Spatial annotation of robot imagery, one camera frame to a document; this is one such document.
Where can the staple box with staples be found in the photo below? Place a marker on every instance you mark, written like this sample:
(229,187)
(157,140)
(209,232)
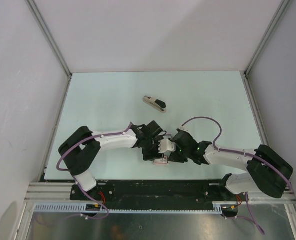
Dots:
(161,161)

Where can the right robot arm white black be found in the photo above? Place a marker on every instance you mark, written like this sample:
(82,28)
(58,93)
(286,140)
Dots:
(263,170)

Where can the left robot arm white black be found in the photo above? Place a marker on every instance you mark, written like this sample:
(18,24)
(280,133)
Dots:
(81,148)

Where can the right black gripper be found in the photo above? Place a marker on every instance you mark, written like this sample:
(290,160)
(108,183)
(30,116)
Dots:
(173,157)

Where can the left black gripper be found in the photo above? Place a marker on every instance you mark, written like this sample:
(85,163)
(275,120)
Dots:
(148,156)

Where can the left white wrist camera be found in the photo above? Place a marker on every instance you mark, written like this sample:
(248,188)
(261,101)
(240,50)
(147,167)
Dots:
(165,145)

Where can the beige black stapler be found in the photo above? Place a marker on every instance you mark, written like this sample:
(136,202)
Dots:
(155,103)

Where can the aluminium frame rail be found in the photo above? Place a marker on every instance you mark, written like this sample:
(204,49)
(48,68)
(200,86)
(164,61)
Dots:
(48,192)

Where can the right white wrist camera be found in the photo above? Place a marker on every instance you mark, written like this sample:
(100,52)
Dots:
(181,129)

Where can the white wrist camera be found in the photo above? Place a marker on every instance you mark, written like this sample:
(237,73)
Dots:
(181,129)
(165,145)

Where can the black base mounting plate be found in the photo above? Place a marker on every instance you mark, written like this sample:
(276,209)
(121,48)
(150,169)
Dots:
(158,195)

